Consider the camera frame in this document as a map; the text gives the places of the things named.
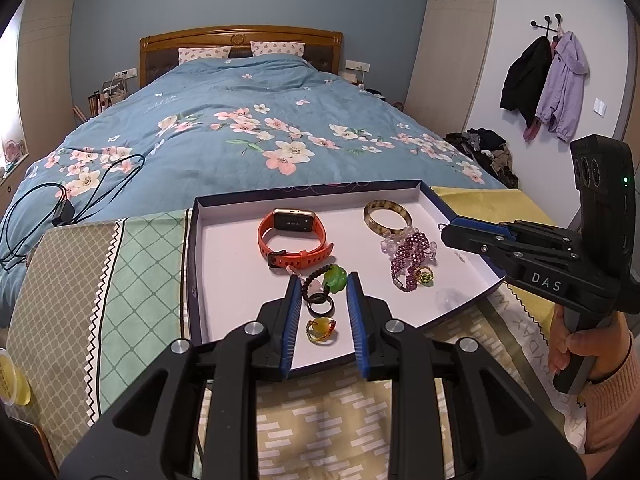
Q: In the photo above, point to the white wall outlet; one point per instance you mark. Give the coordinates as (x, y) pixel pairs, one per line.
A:
(125, 73)
(357, 65)

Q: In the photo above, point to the wooden headboard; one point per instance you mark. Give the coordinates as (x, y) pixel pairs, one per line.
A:
(240, 37)

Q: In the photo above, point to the orange smartwatch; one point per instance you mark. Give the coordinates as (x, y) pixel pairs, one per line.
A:
(295, 220)

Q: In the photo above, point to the lilac jacket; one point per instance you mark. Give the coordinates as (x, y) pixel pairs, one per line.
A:
(565, 85)

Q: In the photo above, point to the amber mottled bangle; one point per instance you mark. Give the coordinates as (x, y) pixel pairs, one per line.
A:
(385, 204)

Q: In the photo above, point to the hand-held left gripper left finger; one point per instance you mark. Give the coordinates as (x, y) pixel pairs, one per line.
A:
(292, 330)

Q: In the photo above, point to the floral print pillow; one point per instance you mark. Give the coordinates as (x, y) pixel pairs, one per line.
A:
(205, 54)
(277, 48)

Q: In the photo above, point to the pile of clothes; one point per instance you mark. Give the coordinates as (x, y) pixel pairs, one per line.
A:
(482, 152)

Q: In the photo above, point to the person's right forearm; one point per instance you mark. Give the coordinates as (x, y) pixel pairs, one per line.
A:
(615, 410)

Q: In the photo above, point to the white shallow tray box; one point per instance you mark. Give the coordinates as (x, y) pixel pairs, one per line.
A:
(230, 270)

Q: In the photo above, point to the blue floral duvet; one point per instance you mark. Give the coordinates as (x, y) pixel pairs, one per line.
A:
(250, 110)

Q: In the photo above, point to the person's right hand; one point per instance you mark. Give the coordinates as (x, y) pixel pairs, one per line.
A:
(600, 350)

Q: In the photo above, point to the white light switch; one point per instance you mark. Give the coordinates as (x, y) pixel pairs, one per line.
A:
(599, 106)

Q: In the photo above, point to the black jacket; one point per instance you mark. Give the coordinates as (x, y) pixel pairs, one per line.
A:
(527, 75)

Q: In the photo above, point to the bedside cosmetics clutter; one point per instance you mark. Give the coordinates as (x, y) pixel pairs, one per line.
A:
(105, 97)

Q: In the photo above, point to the patchwork cloth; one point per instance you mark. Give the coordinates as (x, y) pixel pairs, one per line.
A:
(140, 280)

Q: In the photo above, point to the pink round ornament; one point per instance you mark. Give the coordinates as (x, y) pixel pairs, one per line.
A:
(12, 151)

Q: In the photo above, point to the black wall coat hooks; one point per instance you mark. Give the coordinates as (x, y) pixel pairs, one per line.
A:
(547, 24)

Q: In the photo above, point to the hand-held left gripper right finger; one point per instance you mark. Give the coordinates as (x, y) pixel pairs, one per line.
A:
(357, 330)

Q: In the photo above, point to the dark bedside items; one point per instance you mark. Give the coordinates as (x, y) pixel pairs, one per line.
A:
(375, 92)

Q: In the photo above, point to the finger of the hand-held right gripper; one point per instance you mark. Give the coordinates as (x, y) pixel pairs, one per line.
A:
(470, 239)
(500, 230)

